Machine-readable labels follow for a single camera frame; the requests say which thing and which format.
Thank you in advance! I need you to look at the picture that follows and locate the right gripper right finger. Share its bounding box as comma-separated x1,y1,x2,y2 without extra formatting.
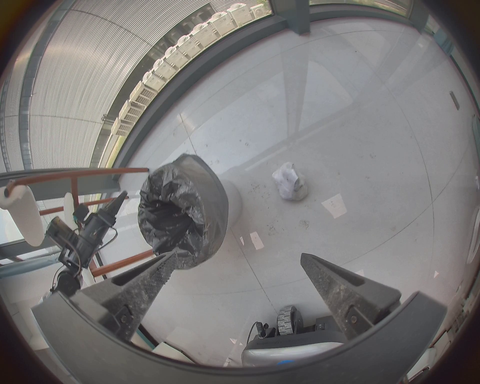
300,253,402,341

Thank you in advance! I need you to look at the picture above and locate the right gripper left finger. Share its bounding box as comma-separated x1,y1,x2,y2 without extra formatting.
80,251,178,342

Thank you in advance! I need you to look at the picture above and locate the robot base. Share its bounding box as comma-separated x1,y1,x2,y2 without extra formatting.
241,305,350,369

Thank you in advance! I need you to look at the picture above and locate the black plastic bag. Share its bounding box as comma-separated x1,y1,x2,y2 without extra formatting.
137,153,230,271

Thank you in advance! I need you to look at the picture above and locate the brown framed white chair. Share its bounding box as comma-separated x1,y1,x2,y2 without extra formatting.
0,167,155,279

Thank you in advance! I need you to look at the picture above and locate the crumpled white paper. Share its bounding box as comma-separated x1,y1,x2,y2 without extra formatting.
272,161,309,202

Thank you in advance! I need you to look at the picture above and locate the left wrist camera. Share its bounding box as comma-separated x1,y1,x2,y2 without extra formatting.
45,216,91,269

